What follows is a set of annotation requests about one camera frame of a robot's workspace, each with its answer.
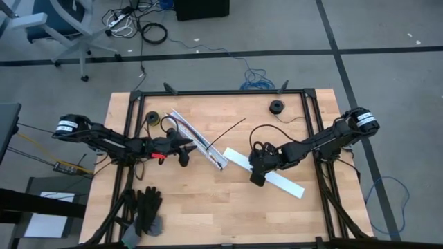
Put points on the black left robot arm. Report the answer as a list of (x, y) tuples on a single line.
[(104, 138)]

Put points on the dark side desk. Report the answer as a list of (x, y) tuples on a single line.
[(8, 124)]

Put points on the white blue office chair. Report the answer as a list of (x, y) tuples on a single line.
[(62, 24)]

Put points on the black box on floor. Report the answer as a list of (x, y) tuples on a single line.
[(200, 9)]

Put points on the black glove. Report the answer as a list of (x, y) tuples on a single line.
[(149, 207)]

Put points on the white duct cover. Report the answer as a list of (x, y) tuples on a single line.
[(287, 185)]

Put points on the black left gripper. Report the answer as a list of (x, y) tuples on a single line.
[(169, 145)]

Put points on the white power strip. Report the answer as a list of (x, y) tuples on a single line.
[(119, 20)]

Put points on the grey green glove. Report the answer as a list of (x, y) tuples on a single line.
[(129, 237)]

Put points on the white paper sheet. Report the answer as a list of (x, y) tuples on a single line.
[(45, 224)]

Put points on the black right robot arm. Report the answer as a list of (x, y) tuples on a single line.
[(318, 141)]

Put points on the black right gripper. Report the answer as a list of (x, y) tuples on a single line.
[(264, 160)]

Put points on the black zip tie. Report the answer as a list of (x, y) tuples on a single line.
[(228, 130)]

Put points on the small black electronics box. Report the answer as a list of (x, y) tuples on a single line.
[(64, 168)]

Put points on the black aluminium table frame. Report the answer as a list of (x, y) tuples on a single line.
[(221, 92)]

